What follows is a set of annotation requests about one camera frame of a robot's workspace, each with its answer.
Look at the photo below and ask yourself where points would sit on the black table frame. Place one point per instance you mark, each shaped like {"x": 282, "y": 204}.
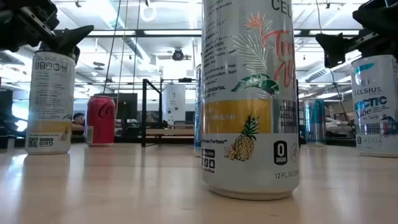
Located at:
{"x": 124, "y": 140}

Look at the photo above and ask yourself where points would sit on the Celsius Tropical Vibe can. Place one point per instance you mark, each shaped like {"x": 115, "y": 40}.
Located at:
{"x": 248, "y": 124}
{"x": 49, "y": 99}

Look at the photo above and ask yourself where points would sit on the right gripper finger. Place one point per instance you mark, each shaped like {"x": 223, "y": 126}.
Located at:
{"x": 334, "y": 48}

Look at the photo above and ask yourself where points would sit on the person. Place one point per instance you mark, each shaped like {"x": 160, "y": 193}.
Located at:
{"x": 79, "y": 119}

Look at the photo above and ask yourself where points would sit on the Celsius Arctic Vibe can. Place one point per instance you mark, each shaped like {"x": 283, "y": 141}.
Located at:
{"x": 376, "y": 105}

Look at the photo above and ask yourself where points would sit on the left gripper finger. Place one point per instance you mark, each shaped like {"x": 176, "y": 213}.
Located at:
{"x": 73, "y": 37}

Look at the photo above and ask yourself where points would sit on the black overhead frame beam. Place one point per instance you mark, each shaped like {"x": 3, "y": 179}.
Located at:
{"x": 139, "y": 33}

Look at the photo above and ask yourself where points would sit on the black computer monitor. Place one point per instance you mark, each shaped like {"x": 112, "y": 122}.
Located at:
{"x": 127, "y": 105}

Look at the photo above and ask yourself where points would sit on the black ceiling camera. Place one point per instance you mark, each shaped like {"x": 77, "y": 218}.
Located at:
{"x": 178, "y": 54}

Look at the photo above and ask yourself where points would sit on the black-frame wooden shelf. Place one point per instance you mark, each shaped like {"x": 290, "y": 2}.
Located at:
{"x": 144, "y": 112}

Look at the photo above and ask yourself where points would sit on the white cylindrical tank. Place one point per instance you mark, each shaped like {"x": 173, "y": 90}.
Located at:
{"x": 174, "y": 102}

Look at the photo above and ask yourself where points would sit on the red Coca-Cola can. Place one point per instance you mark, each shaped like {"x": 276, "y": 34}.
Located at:
{"x": 101, "y": 121}

